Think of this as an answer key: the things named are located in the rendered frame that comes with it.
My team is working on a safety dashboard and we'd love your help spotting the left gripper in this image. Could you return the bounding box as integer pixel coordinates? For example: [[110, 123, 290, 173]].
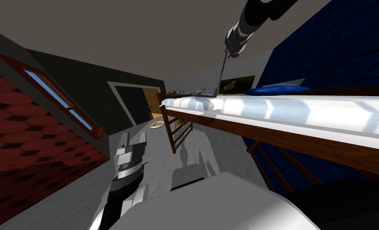
[[114, 131, 148, 168]]

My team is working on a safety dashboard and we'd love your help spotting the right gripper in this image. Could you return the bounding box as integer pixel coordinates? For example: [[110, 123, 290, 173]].
[[224, 26, 253, 59]]

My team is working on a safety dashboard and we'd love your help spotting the dark doorway with brown door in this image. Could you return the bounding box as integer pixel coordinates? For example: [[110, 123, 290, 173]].
[[108, 81, 164, 127]]

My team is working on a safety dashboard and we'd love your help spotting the dark bird picture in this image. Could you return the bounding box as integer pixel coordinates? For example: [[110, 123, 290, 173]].
[[218, 75, 256, 96]]

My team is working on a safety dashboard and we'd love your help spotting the grey laptop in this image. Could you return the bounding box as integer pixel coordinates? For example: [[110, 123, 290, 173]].
[[192, 49, 228, 98]]

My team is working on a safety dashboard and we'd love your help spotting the blue pillow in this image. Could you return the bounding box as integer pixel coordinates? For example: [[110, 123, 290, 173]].
[[243, 85, 311, 96]]

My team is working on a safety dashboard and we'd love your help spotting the pale grey flat pillow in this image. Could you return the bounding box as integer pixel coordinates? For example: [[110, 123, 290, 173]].
[[261, 78, 306, 88]]

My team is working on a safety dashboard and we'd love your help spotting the red framed window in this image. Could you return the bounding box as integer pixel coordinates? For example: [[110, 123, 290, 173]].
[[0, 54, 104, 140]]

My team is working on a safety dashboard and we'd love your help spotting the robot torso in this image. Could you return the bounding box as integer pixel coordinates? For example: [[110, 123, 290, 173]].
[[108, 172, 321, 230]]

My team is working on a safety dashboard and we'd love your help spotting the wooden bed with white mattress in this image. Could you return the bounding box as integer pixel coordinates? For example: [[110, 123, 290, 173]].
[[156, 85, 379, 195]]

